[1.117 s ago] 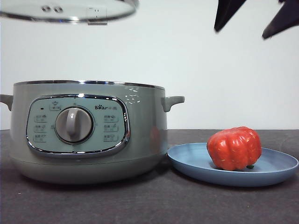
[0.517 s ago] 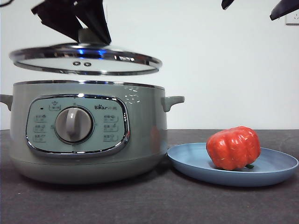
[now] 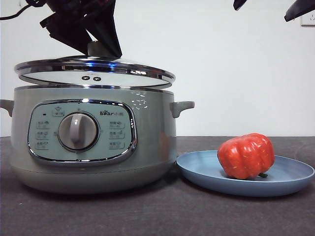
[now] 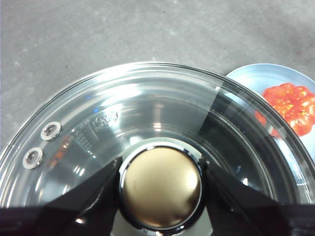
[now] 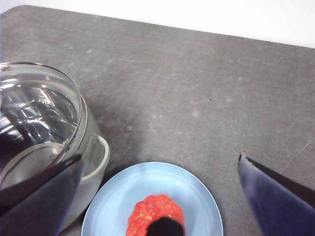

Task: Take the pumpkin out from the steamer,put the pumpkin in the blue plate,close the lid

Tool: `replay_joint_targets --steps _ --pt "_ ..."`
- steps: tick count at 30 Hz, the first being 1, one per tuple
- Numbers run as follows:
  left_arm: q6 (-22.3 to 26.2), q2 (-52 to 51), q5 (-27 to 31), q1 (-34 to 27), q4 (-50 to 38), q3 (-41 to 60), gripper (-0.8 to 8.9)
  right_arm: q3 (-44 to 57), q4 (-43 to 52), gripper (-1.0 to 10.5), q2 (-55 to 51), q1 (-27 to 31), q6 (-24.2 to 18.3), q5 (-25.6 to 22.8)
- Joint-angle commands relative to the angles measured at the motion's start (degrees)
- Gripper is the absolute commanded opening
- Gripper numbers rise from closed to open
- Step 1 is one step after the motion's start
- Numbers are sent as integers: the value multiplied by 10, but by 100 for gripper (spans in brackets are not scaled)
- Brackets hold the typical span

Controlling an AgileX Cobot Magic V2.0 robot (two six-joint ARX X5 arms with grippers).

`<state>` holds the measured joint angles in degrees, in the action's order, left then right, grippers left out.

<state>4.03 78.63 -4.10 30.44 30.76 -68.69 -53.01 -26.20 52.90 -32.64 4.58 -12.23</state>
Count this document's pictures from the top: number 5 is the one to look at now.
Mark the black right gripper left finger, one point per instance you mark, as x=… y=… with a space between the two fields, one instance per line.
x=41 y=204

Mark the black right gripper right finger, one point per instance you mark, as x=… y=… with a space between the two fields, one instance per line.
x=278 y=204

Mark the orange-red toy pumpkin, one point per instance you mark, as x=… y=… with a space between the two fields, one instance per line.
x=152 y=206

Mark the blue round plate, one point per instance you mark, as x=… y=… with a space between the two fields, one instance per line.
x=118 y=191

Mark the pale green electric steamer pot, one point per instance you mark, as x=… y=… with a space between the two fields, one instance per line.
x=37 y=118

